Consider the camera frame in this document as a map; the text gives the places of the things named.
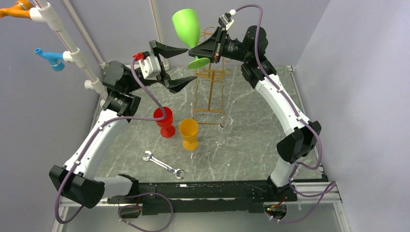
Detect green plastic wine glass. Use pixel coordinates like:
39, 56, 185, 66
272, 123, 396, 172
171, 8, 211, 70

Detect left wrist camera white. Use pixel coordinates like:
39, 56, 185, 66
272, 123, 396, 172
133, 51, 161, 80

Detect silver open-end wrench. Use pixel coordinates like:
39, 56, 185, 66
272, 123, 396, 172
142, 150, 185, 179

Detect gold wire wine glass rack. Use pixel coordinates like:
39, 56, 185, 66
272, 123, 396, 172
192, 26, 233, 125

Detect blue pipe fitting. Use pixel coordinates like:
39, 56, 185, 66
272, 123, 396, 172
34, 48, 65, 72

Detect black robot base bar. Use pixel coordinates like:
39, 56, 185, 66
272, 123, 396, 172
107, 180, 297, 216

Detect orange pipe fitting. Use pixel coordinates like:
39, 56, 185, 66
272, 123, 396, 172
0, 0, 34, 19

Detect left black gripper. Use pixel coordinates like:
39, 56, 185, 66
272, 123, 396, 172
126, 41, 197, 93

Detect red plastic wine glass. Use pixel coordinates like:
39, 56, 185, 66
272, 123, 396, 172
156, 107, 176, 138

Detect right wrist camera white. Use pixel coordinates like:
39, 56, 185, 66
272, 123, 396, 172
218, 13, 234, 31

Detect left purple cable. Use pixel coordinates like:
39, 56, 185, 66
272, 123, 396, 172
54, 57, 174, 232

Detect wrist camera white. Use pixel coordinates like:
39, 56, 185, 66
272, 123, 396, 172
133, 51, 161, 80
218, 13, 234, 31

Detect clear wine glass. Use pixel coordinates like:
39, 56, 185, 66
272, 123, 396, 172
216, 116, 233, 149

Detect orange plastic wine glass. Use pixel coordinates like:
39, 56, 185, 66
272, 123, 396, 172
179, 118, 198, 151

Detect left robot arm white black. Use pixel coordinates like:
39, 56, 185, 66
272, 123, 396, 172
49, 40, 193, 208

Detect white PVC pipe frame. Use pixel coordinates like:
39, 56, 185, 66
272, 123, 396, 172
29, 0, 170, 108

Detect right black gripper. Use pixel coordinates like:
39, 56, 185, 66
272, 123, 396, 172
189, 27, 251, 64

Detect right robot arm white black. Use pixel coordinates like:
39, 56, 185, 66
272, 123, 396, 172
189, 26, 322, 201

